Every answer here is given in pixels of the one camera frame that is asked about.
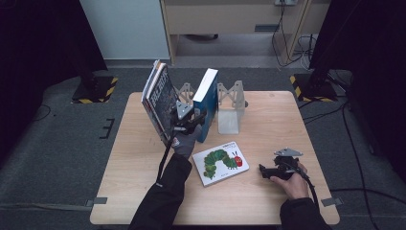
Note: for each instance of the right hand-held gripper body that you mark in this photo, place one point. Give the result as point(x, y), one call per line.
point(287, 167)

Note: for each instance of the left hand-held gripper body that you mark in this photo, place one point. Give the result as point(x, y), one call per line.
point(182, 119)

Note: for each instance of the thick blue book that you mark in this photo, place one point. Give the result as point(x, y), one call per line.
point(210, 99)

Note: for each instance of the grey expandable metal book rack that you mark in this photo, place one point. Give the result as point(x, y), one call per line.
point(228, 123)

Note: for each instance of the dark magazine white lettering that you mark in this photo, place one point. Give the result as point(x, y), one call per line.
point(161, 96)

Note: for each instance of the white caterpillar board book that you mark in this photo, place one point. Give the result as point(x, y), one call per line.
point(220, 166)

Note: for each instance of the grey portrait magazine red band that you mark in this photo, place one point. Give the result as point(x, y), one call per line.
point(147, 86)

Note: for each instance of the person's right hand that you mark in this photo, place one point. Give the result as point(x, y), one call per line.
point(295, 187)

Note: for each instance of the person's left hand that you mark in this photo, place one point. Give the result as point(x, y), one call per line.
point(186, 143)

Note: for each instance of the grey tape piece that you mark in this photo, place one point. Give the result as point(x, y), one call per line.
point(97, 201)
point(332, 201)

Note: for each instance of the black yellow-striped stand base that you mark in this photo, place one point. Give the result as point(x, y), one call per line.
point(99, 91)
point(314, 91)

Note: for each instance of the light wooden cabinet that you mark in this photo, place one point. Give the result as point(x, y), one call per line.
point(223, 16)

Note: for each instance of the white panel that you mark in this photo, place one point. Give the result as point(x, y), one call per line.
point(127, 28)

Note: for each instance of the white power strip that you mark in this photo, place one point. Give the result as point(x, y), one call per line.
point(285, 2)

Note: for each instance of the black curtain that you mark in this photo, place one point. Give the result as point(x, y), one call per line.
point(376, 48)
point(38, 48)

